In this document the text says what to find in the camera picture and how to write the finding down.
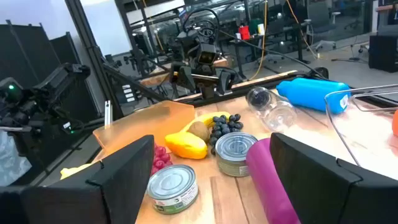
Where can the picture label food can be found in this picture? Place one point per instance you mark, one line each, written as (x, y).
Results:
(234, 147)

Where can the short silver extrusion post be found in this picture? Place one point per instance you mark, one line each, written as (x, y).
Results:
(108, 115)

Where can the orange toy fruit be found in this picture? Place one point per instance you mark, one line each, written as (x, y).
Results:
(395, 123)

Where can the magenta plastic bottle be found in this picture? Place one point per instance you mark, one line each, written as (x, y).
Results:
(267, 186)

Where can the blue plastic bottle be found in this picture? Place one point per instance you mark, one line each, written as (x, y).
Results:
(311, 93)

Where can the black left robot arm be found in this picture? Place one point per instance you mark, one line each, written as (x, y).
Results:
(189, 39)

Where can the green label tuna can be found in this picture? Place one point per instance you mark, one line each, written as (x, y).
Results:
(172, 183)

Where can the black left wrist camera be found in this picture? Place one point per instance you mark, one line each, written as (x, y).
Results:
(206, 54)

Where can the black partition panel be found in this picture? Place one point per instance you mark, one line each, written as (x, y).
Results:
(63, 49)
(28, 53)

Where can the white cup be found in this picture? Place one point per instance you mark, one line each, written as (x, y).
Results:
(261, 29)

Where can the grey office chair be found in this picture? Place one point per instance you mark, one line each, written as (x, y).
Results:
(320, 18)

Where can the clear bottle black cap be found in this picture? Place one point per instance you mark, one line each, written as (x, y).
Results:
(273, 112)

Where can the red toy grapes with leaf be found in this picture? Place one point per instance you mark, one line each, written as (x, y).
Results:
(160, 157)

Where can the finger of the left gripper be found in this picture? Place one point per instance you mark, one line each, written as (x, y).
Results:
(182, 76)
(224, 81)

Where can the clear plastic bag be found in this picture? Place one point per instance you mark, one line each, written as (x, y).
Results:
(12, 161)

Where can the dark blue toy grapes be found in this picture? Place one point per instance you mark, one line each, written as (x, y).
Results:
(222, 126)

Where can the clear plastic bin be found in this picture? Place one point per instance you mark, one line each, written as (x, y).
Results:
(357, 130)

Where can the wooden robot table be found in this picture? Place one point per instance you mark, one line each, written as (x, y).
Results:
(154, 80)

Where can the brown toy kiwi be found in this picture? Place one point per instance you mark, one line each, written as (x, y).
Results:
(199, 131)

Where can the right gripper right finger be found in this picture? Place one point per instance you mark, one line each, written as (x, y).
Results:
(335, 193)

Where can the black computer tower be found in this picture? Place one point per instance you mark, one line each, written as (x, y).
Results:
(384, 53)

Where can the yellow toy banana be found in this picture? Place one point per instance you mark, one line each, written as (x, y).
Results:
(206, 118)

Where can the black desk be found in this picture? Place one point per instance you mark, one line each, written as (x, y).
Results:
(238, 59)

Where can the orange translucent plastic bin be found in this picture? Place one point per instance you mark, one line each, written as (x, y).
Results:
(140, 124)

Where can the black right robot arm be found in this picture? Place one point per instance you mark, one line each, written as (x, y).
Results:
(49, 90)

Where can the red canister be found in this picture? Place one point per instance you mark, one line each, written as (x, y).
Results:
(244, 32)

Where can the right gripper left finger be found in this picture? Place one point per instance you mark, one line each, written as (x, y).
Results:
(77, 199)

